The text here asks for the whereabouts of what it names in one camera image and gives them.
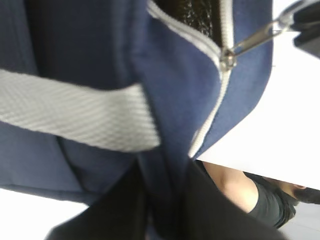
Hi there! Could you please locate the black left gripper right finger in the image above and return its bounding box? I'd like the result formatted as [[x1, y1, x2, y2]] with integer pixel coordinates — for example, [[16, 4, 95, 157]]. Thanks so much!
[[176, 162, 286, 240]]

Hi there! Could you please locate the navy blue lunch bag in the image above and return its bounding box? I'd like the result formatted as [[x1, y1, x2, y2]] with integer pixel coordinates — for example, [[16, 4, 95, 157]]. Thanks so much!
[[0, 0, 305, 208]]

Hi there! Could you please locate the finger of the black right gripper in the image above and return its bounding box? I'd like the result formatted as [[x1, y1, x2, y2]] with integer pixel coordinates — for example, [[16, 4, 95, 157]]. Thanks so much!
[[291, 3, 320, 59]]

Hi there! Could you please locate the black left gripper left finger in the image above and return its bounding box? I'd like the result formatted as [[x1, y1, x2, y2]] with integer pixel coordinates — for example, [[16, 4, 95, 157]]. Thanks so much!
[[47, 163, 148, 240]]

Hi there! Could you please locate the person in dark shirt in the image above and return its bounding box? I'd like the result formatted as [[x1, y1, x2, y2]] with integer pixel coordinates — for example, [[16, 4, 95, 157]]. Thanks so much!
[[195, 160, 320, 229]]

